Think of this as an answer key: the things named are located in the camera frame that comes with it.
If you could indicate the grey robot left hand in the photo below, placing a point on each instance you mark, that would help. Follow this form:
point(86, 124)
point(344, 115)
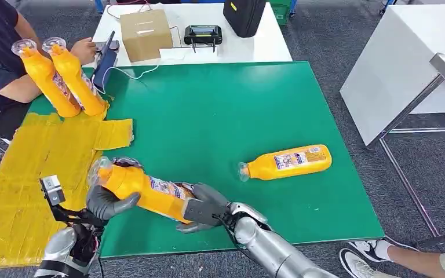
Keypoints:
point(105, 207)

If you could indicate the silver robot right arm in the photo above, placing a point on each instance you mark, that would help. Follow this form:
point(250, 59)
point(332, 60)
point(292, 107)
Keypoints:
point(268, 249)

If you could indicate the black handheld controller device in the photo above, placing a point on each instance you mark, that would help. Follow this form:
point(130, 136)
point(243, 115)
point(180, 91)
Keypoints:
point(203, 35)

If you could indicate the brown cardboard box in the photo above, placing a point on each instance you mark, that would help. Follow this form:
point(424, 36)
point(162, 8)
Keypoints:
point(145, 35)

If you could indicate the green table mat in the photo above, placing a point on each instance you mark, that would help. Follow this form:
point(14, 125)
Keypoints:
point(215, 115)

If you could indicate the white sneaker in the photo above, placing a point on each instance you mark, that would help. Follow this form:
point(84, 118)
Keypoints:
point(366, 249)
point(357, 266)

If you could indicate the white paper sheet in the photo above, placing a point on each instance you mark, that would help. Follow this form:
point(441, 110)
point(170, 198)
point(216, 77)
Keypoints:
point(188, 54)

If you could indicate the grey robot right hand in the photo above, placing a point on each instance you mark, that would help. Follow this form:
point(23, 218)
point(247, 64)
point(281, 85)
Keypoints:
point(207, 209)

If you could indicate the orange drink bottle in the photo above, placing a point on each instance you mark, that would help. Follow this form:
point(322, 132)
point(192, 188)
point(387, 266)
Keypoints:
point(289, 163)
point(48, 82)
point(153, 192)
point(76, 82)

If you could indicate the dark smartphone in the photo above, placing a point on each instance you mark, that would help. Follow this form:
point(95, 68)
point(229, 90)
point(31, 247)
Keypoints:
point(109, 46)

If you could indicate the white table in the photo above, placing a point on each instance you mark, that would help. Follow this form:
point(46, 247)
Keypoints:
point(253, 42)

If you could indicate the large white desk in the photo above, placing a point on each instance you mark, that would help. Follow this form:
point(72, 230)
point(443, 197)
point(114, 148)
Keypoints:
point(391, 69)

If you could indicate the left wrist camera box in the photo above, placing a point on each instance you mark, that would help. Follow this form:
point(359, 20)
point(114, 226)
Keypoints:
point(53, 190)

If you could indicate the metal desk frame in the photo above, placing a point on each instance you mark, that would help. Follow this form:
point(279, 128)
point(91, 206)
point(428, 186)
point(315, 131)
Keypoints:
point(406, 180)

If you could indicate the person's hand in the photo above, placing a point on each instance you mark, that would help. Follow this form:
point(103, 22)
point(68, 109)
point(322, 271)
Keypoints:
point(84, 50)

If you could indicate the tablet in blue case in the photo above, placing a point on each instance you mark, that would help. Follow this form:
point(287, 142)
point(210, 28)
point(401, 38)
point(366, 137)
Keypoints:
point(105, 67)

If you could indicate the standing person's leg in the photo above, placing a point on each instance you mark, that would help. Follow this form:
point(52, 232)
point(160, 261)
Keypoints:
point(422, 262)

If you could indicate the black carry case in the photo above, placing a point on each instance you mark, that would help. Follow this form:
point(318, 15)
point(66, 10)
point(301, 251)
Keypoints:
point(244, 17)

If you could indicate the yellow sheet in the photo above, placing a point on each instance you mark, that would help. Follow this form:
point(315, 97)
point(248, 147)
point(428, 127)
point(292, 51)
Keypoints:
point(15, 192)

